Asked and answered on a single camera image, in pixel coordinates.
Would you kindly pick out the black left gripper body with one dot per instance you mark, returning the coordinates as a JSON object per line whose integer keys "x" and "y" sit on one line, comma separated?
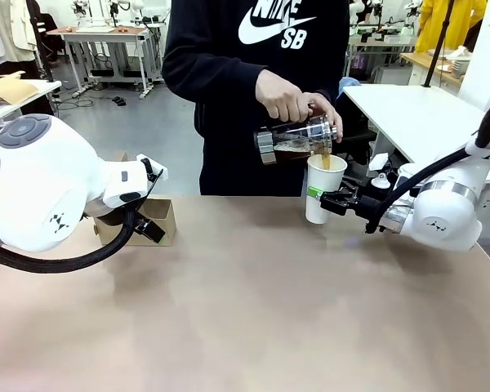
{"x": 106, "y": 215}

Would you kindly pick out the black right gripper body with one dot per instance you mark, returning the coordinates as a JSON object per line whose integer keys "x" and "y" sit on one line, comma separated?
{"x": 369, "y": 209}

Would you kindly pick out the brown cardboard cup carrier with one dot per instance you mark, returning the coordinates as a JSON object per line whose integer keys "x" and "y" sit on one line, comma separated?
{"x": 163, "y": 216}

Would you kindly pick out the white paper cup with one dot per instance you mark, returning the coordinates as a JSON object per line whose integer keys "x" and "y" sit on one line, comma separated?
{"x": 316, "y": 210}

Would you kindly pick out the glass coffee pitcher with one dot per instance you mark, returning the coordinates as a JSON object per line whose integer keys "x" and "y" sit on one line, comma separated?
{"x": 294, "y": 139}

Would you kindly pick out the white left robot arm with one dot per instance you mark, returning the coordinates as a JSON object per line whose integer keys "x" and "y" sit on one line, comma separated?
{"x": 36, "y": 183}

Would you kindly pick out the person right forearm black sleeve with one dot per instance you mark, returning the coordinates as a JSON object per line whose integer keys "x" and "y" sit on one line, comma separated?
{"x": 212, "y": 77}

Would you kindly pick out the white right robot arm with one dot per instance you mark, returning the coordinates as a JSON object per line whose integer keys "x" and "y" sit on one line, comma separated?
{"x": 441, "y": 216}

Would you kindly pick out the person left hand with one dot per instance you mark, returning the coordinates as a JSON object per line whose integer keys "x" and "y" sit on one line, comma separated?
{"x": 326, "y": 112}

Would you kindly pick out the person right hand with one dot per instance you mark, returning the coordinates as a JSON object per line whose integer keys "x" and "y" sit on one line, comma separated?
{"x": 281, "y": 98}

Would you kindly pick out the white side table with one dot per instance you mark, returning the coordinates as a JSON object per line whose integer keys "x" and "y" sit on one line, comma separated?
{"x": 412, "y": 110}

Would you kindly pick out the blue cloth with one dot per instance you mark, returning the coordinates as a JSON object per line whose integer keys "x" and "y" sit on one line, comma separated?
{"x": 349, "y": 85}

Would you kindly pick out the black foot pedal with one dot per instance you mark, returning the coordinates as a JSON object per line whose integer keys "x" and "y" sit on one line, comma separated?
{"x": 119, "y": 101}

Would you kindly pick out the white power strip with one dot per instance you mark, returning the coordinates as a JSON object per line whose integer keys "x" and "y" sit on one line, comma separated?
{"x": 78, "y": 92}

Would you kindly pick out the white table with cardboard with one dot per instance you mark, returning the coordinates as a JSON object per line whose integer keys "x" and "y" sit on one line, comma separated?
{"x": 45, "y": 86}

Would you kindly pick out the grey background workbench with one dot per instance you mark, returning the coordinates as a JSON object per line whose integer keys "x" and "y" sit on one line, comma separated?
{"x": 375, "y": 45}

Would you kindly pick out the wooden background table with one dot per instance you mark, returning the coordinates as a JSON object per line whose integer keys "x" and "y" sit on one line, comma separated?
{"x": 420, "y": 60}

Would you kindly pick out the flat brown cardboard sheets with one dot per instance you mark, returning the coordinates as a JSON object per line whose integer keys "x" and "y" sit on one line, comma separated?
{"x": 8, "y": 90}

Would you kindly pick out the black tripod pole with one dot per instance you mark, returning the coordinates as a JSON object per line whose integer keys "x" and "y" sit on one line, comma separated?
{"x": 437, "y": 53}

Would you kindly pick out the stack of white bowls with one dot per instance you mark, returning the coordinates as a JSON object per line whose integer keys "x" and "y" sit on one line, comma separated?
{"x": 459, "y": 67}

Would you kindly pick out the workbench with orange top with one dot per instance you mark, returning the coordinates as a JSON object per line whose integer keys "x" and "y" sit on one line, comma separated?
{"x": 106, "y": 34}

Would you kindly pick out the black office chair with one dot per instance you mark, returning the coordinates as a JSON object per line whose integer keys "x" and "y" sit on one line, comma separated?
{"x": 45, "y": 36}

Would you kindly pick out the person torso black hoodie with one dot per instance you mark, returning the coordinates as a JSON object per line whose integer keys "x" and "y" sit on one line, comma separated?
{"x": 228, "y": 41}

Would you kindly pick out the person in yellow jacket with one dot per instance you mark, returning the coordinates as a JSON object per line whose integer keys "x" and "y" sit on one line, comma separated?
{"x": 461, "y": 20}

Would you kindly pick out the hanging white coat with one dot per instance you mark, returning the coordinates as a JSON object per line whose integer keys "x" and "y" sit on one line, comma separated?
{"x": 8, "y": 28}

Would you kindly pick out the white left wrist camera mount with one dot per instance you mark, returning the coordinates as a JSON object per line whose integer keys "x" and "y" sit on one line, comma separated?
{"x": 153, "y": 167}

